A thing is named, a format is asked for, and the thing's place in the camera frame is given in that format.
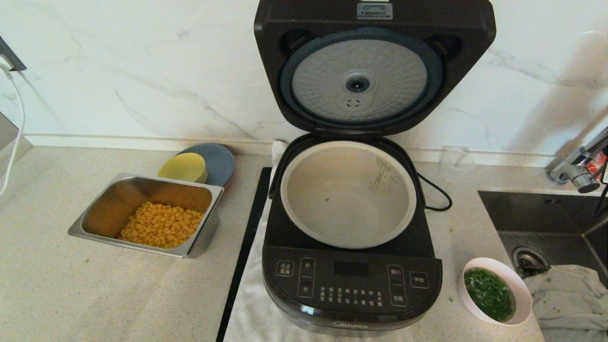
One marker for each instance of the yellow small bowl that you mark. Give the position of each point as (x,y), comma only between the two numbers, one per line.
(183,167)

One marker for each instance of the blue-grey round plate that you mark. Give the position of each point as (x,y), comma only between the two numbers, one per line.
(221,164)

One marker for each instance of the black rice cooker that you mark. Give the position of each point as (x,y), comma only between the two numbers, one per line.
(351,285)

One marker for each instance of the white towel under cooker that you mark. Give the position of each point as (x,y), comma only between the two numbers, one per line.
(247,308)

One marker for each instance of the chopped green vegetables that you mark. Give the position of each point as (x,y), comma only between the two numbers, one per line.
(489,294)

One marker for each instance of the white crumpled cloth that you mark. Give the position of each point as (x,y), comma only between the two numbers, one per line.
(570,304)

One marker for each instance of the black wall socket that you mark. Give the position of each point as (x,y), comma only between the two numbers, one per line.
(12,59)

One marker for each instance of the yellow corn kernels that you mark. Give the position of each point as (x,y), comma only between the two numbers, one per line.
(161,225)

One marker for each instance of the clear glass cup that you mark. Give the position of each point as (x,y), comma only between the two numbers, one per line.
(457,164)

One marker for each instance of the black rice cooker lid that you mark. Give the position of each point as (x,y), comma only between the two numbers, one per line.
(275,28)

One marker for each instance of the stainless steel sink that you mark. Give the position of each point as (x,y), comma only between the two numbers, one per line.
(541,218)

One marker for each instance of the grey inner pot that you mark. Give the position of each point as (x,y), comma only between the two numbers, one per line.
(346,194)

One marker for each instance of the white round bowl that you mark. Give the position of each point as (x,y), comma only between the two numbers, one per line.
(521,287)

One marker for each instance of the metal sink drain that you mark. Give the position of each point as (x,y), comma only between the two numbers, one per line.
(525,259)

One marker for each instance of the chrome faucet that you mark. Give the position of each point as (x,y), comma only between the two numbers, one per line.
(577,172)

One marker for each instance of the red-orange small item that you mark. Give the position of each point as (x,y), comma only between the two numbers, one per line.
(597,161)

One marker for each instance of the grey appliance edge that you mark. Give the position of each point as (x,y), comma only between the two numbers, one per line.
(7,137)

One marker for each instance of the stainless steel tray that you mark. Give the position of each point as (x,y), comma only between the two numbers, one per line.
(109,209)

